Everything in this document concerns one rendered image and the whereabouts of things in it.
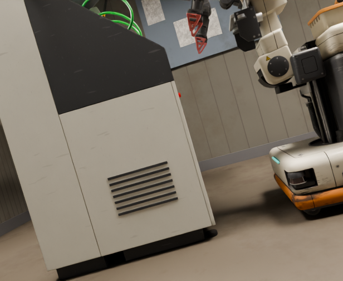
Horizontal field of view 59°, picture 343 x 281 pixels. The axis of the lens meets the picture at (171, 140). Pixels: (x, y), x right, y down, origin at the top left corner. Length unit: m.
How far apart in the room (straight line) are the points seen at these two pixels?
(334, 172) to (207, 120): 2.23
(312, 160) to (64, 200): 1.17
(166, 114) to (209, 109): 2.12
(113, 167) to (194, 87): 2.25
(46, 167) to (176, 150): 0.63
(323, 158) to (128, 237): 0.97
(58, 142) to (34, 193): 0.28
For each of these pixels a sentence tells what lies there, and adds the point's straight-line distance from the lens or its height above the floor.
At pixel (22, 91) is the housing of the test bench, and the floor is 0.95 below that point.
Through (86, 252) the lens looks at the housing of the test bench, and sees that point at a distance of 1.62.
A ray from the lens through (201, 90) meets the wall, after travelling 3.55.
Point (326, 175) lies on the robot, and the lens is 1.50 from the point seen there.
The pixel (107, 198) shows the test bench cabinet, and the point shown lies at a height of 0.34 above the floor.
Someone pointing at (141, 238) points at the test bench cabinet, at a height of 0.10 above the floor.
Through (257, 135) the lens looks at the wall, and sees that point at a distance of 3.56.
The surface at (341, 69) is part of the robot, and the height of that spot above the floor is 0.61.
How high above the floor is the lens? 0.57
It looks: 2 degrees down
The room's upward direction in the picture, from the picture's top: 16 degrees counter-clockwise
